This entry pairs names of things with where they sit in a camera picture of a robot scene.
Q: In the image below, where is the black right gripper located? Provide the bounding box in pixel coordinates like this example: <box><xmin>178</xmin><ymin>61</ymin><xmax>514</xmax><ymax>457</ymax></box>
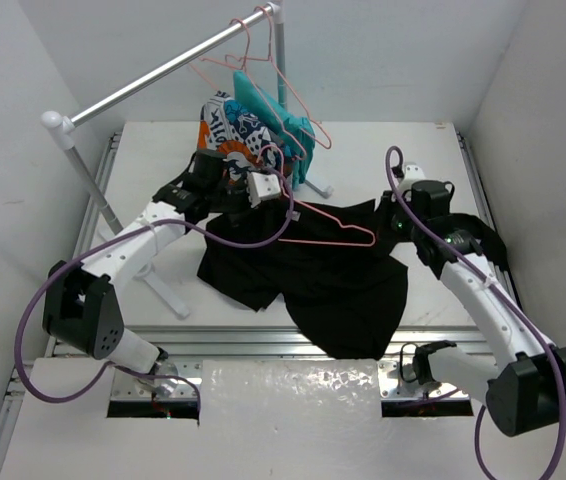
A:
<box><xmin>367</xmin><ymin>189</ymin><xmax>425</xmax><ymax>242</ymax></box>

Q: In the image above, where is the pink wire hanger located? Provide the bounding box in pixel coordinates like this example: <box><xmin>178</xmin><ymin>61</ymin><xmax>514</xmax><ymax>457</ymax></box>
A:
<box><xmin>257</xmin><ymin>144</ymin><xmax>377</xmax><ymax>249</ymax></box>

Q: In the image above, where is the black shirt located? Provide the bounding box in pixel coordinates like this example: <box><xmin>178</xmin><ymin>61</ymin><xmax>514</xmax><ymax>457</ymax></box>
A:
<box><xmin>197</xmin><ymin>200</ymin><xmax>408</xmax><ymax>359</ymax></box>

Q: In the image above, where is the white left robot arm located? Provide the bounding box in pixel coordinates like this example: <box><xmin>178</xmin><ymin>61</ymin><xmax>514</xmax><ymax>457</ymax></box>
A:
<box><xmin>42</xmin><ymin>149</ymin><xmax>281</xmax><ymax>374</ymax></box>

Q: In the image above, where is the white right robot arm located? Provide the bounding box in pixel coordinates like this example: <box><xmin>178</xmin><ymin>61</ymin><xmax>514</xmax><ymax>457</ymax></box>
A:
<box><xmin>381</xmin><ymin>180</ymin><xmax>566</xmax><ymax>437</ymax></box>

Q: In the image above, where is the patterned orange blue shirt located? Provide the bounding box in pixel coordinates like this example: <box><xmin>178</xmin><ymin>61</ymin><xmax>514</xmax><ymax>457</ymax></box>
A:
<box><xmin>197</xmin><ymin>91</ymin><xmax>292</xmax><ymax>184</ymax></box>

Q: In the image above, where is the teal shirt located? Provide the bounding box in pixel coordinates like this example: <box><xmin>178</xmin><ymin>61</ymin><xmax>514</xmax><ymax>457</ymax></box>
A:
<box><xmin>233</xmin><ymin>70</ymin><xmax>316</xmax><ymax>190</ymax></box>

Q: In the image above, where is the pink hanger on rack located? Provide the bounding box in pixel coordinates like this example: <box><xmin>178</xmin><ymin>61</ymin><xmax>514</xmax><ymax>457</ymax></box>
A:
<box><xmin>190</xmin><ymin>17</ymin><xmax>309</xmax><ymax>161</ymax></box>
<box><xmin>235</xmin><ymin>5</ymin><xmax>333</xmax><ymax>151</ymax></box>

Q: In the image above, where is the silver clothes rack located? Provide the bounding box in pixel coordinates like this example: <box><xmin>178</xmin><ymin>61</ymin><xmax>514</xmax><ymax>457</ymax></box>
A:
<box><xmin>40</xmin><ymin>0</ymin><xmax>335</xmax><ymax>319</ymax></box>

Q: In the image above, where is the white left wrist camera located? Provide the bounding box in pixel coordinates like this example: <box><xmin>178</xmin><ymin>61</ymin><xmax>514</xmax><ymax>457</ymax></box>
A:
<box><xmin>247</xmin><ymin>172</ymin><xmax>282</xmax><ymax>208</ymax></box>

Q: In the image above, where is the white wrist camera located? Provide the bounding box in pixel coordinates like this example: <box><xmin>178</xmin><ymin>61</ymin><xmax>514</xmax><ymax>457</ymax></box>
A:
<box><xmin>247</xmin><ymin>172</ymin><xmax>282</xmax><ymax>208</ymax></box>
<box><xmin>393</xmin><ymin>163</ymin><xmax>427</xmax><ymax>191</ymax></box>

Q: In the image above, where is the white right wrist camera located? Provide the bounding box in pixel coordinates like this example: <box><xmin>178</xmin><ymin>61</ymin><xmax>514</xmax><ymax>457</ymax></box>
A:
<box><xmin>393</xmin><ymin>163</ymin><xmax>427</xmax><ymax>191</ymax></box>

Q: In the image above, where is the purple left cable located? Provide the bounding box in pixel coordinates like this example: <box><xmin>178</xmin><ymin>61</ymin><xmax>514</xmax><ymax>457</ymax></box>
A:
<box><xmin>14</xmin><ymin>167</ymin><xmax>297</xmax><ymax>415</ymax></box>

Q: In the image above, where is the purple cable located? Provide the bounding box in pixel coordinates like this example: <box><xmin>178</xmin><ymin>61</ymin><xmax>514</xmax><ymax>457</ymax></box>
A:
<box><xmin>385</xmin><ymin>146</ymin><xmax>562</xmax><ymax>480</ymax></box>
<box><xmin>14</xmin><ymin>167</ymin><xmax>297</xmax><ymax>415</ymax></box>

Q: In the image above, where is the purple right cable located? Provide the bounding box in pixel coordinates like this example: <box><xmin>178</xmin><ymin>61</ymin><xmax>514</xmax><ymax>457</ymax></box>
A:
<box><xmin>385</xmin><ymin>146</ymin><xmax>562</xmax><ymax>480</ymax></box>

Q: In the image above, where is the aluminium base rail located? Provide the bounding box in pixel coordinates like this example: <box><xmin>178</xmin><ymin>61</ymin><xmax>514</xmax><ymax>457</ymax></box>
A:
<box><xmin>2</xmin><ymin>122</ymin><xmax>519</xmax><ymax>416</ymax></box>

